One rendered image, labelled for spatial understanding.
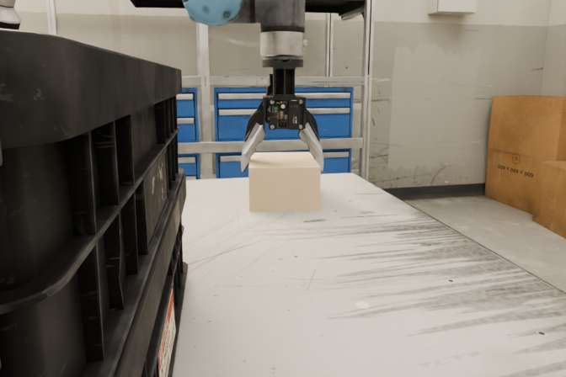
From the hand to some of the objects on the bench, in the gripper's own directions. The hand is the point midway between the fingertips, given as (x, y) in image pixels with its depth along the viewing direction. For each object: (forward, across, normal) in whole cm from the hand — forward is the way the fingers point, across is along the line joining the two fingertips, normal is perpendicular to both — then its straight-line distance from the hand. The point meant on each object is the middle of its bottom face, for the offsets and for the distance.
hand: (281, 171), depth 82 cm
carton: (+5, 0, 0) cm, 5 cm away
